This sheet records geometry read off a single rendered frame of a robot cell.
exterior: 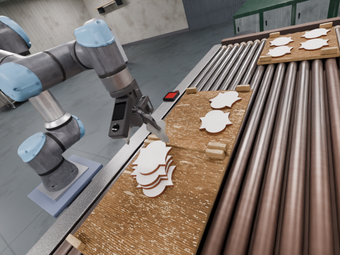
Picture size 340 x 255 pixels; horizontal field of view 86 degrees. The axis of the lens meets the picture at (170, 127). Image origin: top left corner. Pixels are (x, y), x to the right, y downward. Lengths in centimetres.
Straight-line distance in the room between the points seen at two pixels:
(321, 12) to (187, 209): 415
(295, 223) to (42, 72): 63
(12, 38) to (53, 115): 30
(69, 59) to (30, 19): 950
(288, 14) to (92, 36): 408
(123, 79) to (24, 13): 958
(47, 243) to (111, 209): 23
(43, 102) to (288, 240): 90
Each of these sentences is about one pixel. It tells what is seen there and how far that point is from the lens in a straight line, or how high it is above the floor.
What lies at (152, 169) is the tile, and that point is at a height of 100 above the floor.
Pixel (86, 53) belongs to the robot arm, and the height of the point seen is 135.
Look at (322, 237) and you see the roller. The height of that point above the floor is 92.
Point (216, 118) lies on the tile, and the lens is 75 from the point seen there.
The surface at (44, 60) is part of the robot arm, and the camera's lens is 50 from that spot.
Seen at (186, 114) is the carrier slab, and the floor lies 94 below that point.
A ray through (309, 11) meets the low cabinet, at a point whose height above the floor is 41.
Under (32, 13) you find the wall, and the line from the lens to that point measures 1013.
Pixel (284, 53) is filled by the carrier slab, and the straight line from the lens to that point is 123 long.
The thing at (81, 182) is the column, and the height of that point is 87.
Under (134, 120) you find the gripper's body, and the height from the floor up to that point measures 115.
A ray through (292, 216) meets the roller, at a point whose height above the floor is 92.
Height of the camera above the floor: 139
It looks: 34 degrees down
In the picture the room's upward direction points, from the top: 22 degrees counter-clockwise
